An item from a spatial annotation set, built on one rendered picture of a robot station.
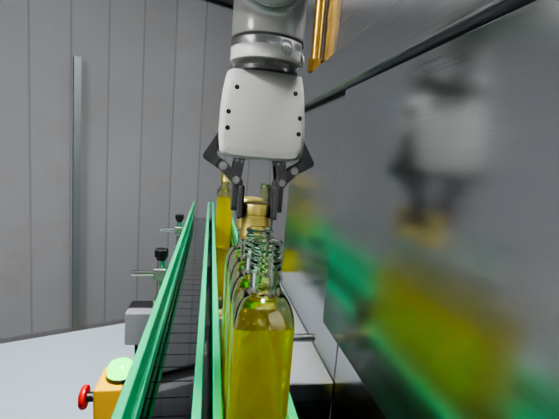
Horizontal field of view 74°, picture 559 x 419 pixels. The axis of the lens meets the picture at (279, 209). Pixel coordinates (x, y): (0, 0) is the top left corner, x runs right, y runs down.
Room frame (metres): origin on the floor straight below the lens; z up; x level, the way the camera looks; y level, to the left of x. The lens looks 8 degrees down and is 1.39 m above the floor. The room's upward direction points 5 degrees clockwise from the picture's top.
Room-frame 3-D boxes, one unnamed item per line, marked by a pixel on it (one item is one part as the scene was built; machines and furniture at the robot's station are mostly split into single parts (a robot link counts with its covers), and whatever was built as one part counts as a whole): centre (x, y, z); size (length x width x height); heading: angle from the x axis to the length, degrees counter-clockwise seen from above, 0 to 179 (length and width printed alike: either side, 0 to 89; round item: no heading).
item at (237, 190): (0.45, 0.06, 1.35); 0.03 x 0.03 x 0.07; 12
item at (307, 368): (1.00, 0.03, 1.01); 0.95 x 0.09 x 0.11; 11
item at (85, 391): (0.59, 0.30, 0.96); 0.04 x 0.03 x 0.04; 11
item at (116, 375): (0.60, 0.25, 1.01); 0.04 x 0.04 x 0.03
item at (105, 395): (0.60, 0.25, 0.96); 0.07 x 0.07 x 0.07; 11
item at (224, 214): (1.36, 0.20, 1.19); 0.06 x 0.06 x 0.28; 11
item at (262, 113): (0.46, 0.03, 1.44); 0.10 x 0.07 x 0.11; 102
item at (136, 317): (0.87, 0.31, 0.96); 0.08 x 0.08 x 0.08; 11
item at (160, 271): (0.77, 0.26, 1.11); 0.07 x 0.04 x 0.13; 101
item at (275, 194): (0.46, 0.00, 1.35); 0.03 x 0.03 x 0.07; 12
